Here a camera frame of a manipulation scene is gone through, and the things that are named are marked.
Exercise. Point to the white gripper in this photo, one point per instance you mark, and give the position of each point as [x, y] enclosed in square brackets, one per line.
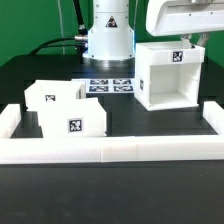
[186, 17]

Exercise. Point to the white drawer cabinet box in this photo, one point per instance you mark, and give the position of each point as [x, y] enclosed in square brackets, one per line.
[167, 74]

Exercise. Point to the white front drawer tray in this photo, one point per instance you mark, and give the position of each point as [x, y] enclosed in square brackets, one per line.
[79, 118]

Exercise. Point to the white drawer tray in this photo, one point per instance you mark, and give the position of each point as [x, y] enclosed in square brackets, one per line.
[79, 118]
[53, 91]

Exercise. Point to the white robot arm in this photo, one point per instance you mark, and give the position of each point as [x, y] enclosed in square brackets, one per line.
[111, 41]

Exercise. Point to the white rear drawer tray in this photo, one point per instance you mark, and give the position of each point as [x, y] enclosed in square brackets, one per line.
[53, 91]

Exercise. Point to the white marker tag sheet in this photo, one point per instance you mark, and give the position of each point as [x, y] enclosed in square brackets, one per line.
[108, 86]

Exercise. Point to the white U-shaped fence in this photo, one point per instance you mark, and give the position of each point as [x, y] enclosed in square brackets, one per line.
[109, 149]

